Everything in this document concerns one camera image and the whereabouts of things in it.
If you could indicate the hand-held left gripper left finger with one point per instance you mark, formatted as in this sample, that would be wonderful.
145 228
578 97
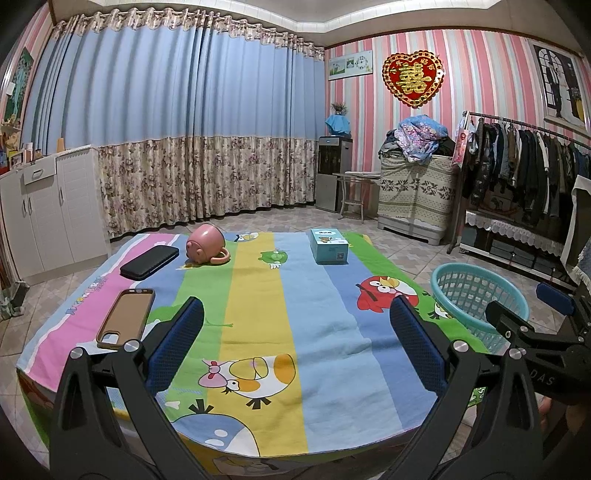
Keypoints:
175 350

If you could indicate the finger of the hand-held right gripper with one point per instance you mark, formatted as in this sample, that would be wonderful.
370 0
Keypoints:
510 323
556 297

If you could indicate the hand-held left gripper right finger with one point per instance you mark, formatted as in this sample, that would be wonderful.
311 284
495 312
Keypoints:
415 350

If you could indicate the teal plastic laundry basket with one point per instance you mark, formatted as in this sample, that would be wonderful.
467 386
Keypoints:
466 286

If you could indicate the person's right hand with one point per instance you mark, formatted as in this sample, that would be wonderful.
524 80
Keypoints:
579 417

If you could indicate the blue cloth with fringe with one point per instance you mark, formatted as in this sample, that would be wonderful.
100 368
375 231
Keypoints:
584 261

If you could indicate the low white shelf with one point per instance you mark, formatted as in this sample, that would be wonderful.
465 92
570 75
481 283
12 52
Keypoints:
512 258

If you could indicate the brown phone case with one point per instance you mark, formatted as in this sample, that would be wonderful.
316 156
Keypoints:
124 318

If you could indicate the dark board with cream edge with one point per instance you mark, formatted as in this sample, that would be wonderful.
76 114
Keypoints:
579 221

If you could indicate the white lace cloth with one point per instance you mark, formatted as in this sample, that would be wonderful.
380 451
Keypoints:
512 230

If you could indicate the black case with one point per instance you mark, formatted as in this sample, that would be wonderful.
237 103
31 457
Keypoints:
150 262

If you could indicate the printed cartoon bird blanket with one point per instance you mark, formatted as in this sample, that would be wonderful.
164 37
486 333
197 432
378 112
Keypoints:
277 323

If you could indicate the pink mug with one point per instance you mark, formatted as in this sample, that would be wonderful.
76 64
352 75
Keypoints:
205 240

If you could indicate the grey washing machine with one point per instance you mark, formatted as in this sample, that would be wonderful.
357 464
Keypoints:
411 233

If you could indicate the teal tissue box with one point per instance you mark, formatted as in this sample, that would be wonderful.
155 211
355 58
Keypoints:
328 249

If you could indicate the row of hanging clothes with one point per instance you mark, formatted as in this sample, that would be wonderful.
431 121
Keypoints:
521 166

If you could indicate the patterned beige cover cloth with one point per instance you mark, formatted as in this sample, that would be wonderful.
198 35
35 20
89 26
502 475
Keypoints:
415 194

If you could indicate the small round side table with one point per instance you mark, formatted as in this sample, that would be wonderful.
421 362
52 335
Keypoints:
355 184

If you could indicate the white cabinet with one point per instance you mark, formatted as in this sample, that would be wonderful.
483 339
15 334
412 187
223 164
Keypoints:
69 207

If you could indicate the metal clothes rack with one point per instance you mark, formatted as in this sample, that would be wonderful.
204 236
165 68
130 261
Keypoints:
517 122

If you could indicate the pink hanging bag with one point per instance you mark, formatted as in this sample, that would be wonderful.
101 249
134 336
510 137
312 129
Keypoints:
461 143

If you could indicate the grey water dispenser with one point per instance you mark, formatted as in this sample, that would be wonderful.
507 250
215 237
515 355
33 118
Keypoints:
331 175

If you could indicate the floral quilt bundle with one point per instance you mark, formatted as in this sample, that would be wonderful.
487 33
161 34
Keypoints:
422 136

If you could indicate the pile of dark clothes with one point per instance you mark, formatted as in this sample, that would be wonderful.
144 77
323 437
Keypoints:
390 144

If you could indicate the framed window silhouette picture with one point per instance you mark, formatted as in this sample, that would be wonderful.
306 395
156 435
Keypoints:
558 83

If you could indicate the blue covered water bottle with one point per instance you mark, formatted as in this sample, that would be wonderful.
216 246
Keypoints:
338 125

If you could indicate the white cup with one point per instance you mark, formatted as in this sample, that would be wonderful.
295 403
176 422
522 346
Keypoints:
30 151

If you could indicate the small potted plant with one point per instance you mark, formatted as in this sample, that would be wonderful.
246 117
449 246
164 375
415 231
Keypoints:
339 109

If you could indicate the blue curtain with floral hem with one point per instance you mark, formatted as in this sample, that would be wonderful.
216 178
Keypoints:
184 92

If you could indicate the small photo frame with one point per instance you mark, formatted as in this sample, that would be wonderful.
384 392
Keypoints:
17 159

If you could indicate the red heart wall decoration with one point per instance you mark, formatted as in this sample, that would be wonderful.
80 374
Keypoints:
413 78

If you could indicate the landscape wall picture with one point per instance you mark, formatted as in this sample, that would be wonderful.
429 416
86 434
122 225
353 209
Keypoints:
350 65

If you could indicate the colourful wall poster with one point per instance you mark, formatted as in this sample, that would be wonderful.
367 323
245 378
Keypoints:
21 87

